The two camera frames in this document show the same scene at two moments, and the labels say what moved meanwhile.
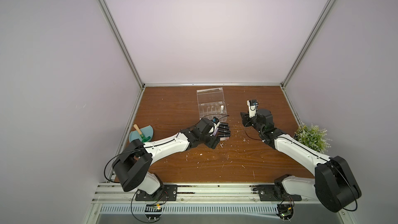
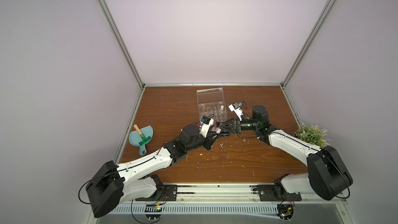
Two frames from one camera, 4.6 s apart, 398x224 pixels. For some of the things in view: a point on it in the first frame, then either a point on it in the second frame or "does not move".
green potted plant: [313, 136] does not move
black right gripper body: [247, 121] → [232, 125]
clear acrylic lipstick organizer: [211, 104] does not move
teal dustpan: [146, 131] does not move
